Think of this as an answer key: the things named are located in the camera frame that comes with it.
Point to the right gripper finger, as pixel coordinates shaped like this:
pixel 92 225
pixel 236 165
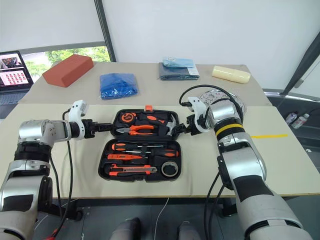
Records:
pixel 178 132
pixel 180 126

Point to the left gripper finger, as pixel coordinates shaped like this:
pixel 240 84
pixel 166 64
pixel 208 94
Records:
pixel 105 125
pixel 103 129

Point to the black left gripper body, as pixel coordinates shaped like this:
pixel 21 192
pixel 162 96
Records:
pixel 90 128

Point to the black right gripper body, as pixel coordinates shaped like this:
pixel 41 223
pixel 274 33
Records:
pixel 192 125

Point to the orange voltage tester pen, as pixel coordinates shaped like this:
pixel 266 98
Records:
pixel 120 156

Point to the black electrical tape roll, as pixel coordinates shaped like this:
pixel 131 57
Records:
pixel 163 170

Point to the black plastic tool case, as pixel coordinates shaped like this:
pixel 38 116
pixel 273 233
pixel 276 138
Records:
pixel 140 160

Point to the orange black utility knife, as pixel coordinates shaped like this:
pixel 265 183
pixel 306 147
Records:
pixel 130 170

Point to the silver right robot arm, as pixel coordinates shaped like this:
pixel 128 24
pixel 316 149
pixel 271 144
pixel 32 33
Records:
pixel 245 162

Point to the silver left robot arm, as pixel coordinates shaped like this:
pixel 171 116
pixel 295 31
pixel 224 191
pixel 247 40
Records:
pixel 25 162

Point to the claw hammer orange black grip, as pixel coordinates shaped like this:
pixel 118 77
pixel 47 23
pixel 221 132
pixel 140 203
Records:
pixel 170 123

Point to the orange black tape measure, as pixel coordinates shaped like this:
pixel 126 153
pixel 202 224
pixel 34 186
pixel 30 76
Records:
pixel 127 117

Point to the round steel steamer plate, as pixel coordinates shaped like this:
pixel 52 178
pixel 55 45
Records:
pixel 211 96

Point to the blue plastic bag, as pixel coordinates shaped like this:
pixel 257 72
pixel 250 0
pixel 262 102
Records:
pixel 117 86

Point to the dark grey folded cloth pack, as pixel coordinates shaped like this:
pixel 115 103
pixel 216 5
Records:
pixel 177 74

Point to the red brick block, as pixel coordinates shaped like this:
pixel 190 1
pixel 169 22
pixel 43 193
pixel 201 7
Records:
pixel 67 71

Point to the light blue packet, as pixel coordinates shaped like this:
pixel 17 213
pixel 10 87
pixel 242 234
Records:
pixel 177 62

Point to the cream cylindrical case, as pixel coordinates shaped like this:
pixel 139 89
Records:
pixel 231 74

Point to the yellow tape strip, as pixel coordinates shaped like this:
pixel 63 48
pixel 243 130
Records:
pixel 268 136

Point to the open laptop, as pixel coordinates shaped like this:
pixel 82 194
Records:
pixel 12 75

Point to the black window pillar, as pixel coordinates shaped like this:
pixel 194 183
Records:
pixel 105 30

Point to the clear bottle purple label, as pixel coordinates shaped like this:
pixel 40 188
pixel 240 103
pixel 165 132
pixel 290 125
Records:
pixel 292 118

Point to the clear bottle red label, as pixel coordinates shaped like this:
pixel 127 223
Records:
pixel 300 121

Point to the grey blind pull weight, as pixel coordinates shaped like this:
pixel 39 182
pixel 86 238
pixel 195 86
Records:
pixel 299 83

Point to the black diagonal beam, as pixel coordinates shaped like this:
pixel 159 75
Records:
pixel 300 65

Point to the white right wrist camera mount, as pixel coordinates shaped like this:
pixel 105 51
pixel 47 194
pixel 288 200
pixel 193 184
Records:
pixel 198 110

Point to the black table frame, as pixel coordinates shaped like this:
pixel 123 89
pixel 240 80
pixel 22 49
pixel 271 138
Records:
pixel 125 203

